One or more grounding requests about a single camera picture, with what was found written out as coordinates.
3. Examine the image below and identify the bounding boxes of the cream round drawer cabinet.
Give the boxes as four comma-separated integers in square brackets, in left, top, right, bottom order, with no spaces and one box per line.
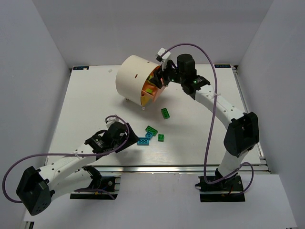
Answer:
[115,55,159,108]

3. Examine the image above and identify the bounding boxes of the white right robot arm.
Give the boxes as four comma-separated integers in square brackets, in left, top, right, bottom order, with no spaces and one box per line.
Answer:
[150,54,259,185]

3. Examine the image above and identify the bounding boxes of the blue label sticker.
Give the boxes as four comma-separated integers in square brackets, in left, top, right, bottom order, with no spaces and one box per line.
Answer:
[72,66,89,71]
[214,64,231,68]

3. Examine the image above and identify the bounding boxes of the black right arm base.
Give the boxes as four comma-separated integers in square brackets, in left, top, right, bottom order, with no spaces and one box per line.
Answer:
[195,175,245,203]

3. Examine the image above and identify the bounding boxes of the aluminium front rail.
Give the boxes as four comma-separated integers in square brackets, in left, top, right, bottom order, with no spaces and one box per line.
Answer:
[93,166,204,173]

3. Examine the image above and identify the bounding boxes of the green square lego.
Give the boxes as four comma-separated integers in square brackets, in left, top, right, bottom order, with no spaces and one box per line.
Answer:
[158,134,164,142]

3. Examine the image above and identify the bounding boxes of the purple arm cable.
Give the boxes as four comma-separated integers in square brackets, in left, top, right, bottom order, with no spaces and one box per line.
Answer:
[162,43,254,198]
[1,115,131,203]

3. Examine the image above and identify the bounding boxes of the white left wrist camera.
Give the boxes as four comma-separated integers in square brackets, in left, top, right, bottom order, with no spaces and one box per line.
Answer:
[105,115,120,129]

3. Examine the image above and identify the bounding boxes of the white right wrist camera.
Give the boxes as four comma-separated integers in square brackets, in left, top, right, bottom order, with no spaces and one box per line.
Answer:
[156,48,171,71]

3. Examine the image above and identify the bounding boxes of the blue long lego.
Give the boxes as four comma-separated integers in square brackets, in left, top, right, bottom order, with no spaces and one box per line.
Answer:
[137,137,150,146]

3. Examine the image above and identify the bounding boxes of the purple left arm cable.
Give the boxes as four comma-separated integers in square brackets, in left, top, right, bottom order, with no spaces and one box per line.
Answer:
[1,115,131,203]

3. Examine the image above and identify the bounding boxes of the dark green long lego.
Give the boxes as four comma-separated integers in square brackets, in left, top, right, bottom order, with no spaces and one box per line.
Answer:
[161,108,170,119]

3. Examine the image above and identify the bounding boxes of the blue label sticker left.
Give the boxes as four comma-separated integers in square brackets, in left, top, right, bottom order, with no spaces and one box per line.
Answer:
[72,66,89,71]

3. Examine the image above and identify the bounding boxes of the yellow drawer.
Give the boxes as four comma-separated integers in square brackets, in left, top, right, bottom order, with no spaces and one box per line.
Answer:
[141,94,153,107]

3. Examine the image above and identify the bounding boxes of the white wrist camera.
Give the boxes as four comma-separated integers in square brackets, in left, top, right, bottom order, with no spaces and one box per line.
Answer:
[156,48,171,71]
[105,115,120,129]

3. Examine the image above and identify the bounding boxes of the blue label sticker right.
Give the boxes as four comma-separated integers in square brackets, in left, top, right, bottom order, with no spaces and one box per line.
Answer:
[214,64,231,68]

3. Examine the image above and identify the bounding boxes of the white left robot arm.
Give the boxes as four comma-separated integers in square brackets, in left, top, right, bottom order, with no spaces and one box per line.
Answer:
[16,121,139,216]

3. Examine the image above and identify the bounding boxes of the orange top drawer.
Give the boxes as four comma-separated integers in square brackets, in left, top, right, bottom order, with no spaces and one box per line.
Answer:
[141,65,165,103]

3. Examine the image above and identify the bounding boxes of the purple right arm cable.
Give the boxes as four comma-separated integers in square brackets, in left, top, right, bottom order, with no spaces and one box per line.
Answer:
[162,43,254,198]

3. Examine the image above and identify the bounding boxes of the lime long lego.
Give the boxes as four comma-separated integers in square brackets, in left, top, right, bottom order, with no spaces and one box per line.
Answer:
[145,88,153,94]

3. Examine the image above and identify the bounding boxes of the blue square lego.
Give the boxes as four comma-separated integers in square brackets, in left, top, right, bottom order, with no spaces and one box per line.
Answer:
[145,131,154,140]

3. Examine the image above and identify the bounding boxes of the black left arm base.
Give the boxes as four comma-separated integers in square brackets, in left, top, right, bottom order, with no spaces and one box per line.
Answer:
[70,166,121,200]

